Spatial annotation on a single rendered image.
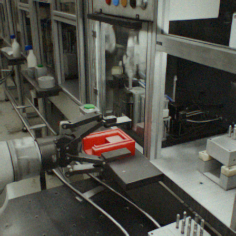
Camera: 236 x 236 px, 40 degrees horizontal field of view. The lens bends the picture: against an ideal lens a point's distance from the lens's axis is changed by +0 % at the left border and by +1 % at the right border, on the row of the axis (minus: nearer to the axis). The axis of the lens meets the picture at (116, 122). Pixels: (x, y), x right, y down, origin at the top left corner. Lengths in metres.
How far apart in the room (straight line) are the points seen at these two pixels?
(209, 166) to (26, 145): 0.62
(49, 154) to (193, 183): 0.50
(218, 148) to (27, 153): 0.58
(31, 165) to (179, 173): 0.54
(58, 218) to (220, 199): 0.59
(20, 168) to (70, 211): 0.62
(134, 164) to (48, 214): 0.39
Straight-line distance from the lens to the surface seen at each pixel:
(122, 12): 1.16
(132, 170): 1.08
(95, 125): 0.75
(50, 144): 0.72
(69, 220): 1.25
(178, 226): 0.84
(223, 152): 1.01
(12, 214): 1.32
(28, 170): 0.71
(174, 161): 1.15
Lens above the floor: 1.47
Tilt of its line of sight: 23 degrees down
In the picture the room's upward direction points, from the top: straight up
